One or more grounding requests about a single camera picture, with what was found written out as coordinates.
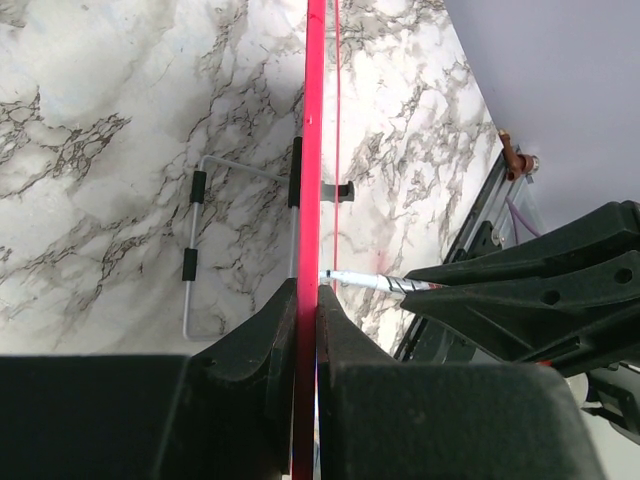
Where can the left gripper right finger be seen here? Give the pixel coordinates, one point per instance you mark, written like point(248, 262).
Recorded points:
point(383, 419)

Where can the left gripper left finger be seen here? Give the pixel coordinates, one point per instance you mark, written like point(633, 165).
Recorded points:
point(224, 413)

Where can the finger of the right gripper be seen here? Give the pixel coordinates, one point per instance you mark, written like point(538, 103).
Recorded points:
point(533, 318)
point(599, 236)

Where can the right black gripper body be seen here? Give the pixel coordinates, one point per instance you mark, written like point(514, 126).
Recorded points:
point(607, 380)

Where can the blue whiteboard marker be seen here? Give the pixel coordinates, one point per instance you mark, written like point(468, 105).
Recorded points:
point(378, 282)

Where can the pink framed whiteboard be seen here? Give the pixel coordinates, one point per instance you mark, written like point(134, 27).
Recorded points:
point(308, 245)

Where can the black whiteboard stand clip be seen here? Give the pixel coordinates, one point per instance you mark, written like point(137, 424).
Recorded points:
point(338, 193)

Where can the brass red connector fitting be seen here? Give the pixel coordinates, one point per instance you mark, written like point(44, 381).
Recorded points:
point(517, 164)

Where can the aluminium frame rail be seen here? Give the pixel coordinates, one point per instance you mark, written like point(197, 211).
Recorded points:
point(502, 216)

